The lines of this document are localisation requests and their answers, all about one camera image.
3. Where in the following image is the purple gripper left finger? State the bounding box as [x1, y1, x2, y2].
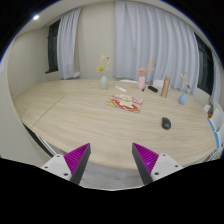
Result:
[41, 142, 92, 186]

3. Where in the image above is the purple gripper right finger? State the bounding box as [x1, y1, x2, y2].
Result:
[131, 142, 183, 186]

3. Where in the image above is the black computer mouse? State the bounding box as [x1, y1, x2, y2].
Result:
[161, 117, 171, 130]

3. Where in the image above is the colourful patterned mouse pad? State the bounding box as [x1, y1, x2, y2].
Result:
[106, 94, 143, 112]

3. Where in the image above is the blue vase with flowers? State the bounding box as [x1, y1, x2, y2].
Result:
[179, 72, 189, 105]

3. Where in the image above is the black remote control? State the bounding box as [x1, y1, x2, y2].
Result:
[148, 86, 158, 93]

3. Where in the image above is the pink vase with flowers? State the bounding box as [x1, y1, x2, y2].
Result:
[138, 59, 154, 90]

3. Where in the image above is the white chair back far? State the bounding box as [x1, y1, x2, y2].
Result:
[153, 80, 164, 88]

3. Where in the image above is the white remote control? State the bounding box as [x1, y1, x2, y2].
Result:
[115, 86, 127, 93]

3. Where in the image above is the white chair behind table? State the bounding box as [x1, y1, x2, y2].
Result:
[120, 79, 138, 84]

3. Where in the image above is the white chair at right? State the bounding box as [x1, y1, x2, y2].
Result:
[207, 108, 224, 160]

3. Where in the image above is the copper thermos bottle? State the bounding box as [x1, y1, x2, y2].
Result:
[161, 76, 170, 98]

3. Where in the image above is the right dark window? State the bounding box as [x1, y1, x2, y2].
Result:
[195, 35, 214, 95]

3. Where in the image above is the dark window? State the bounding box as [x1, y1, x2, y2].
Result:
[195, 35, 214, 95]
[48, 21, 60, 73]

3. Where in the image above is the green vase with flowers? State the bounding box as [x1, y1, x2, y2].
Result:
[97, 55, 110, 90]

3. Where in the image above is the large white curtain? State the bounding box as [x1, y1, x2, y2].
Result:
[114, 1, 199, 93]

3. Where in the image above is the left dark window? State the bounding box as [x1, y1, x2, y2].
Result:
[48, 21, 60, 73]

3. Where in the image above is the left white curtain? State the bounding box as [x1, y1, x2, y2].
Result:
[57, 7, 81, 80]

